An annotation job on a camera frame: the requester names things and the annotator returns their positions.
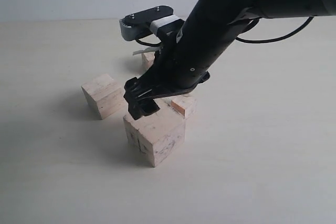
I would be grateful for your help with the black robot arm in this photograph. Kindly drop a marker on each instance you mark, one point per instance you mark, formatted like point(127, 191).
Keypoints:
point(188, 47)

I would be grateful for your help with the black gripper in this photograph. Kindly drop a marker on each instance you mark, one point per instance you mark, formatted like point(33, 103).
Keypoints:
point(167, 76)

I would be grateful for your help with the smallest wooden cube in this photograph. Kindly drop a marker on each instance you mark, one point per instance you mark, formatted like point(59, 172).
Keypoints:
point(184, 105)

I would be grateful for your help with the second largest wooden cube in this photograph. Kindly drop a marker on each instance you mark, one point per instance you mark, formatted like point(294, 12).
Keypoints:
point(104, 95)

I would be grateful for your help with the third largest wooden cube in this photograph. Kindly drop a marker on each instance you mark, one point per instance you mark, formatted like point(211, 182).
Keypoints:
point(147, 60)

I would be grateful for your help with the white zip tie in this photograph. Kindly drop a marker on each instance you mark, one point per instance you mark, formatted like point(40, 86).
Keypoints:
point(146, 50)

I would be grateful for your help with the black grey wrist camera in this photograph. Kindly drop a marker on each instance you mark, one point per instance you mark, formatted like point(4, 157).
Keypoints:
point(159, 21)

